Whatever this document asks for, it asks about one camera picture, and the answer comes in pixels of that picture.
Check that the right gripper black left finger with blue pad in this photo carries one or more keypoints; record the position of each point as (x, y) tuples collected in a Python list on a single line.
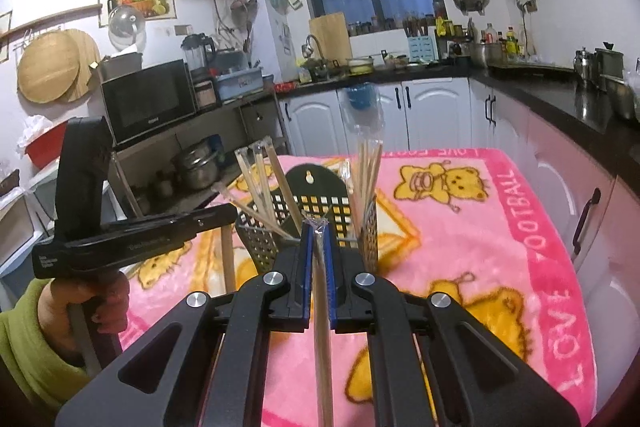
[(204, 362)]

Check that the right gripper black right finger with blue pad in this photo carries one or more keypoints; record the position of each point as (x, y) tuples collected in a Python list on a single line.
[(432, 363)]

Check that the wooden chopstick pair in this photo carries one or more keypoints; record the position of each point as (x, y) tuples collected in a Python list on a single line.
[(321, 321)]

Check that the green sleeve forearm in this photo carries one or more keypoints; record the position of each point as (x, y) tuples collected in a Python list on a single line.
[(28, 364)]

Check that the white kitchen cabinets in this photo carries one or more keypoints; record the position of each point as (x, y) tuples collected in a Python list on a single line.
[(582, 161)]

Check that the left hand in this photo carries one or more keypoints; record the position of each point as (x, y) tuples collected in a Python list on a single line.
[(61, 295)]

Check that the red basin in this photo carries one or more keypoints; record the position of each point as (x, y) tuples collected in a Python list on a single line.
[(47, 147)]

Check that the pink cartoon bear blanket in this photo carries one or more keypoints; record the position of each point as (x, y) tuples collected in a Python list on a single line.
[(461, 221)]

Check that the steel pot on shelf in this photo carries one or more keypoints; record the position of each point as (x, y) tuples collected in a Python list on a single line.
[(197, 166)]

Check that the chopstick pair on blanket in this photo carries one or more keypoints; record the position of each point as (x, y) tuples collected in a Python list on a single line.
[(227, 258)]

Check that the dark green utensil basket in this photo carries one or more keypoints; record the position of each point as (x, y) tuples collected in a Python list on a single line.
[(318, 192)]

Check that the black microwave oven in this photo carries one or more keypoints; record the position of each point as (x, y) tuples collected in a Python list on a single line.
[(139, 103)]

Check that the round bamboo board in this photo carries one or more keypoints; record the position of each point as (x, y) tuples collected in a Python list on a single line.
[(57, 67)]

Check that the blue grey dish box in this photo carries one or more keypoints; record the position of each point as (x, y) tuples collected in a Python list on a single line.
[(240, 83)]

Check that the glass pot lid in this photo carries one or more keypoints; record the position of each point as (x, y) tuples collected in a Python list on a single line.
[(126, 28)]

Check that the blender with black base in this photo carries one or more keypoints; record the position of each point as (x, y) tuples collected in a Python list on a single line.
[(199, 54)]

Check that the blue hanging bucket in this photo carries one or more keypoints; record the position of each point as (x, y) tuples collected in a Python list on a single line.
[(362, 96)]

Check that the wooden cutting board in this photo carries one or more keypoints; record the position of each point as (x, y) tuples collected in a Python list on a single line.
[(331, 32)]

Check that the steel kettle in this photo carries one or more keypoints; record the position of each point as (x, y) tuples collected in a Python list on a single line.
[(584, 65)]

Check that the fruit picture on wall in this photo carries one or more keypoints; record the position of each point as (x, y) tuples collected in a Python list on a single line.
[(150, 9)]

